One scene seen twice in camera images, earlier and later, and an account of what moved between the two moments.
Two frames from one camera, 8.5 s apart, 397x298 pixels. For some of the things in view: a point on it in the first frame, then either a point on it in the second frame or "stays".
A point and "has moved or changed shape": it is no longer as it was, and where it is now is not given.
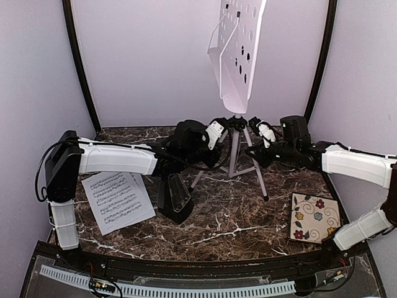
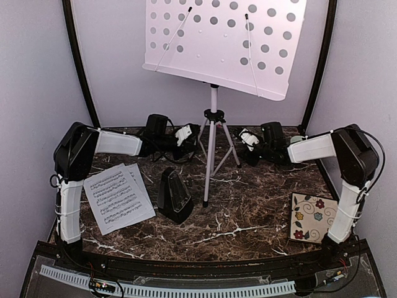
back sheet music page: (139, 179) stays
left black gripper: (209, 161) → (185, 149)
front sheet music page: (116, 200) stays
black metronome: (176, 200) stays
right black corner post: (327, 39) stays
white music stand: (232, 51) has moved or changed shape
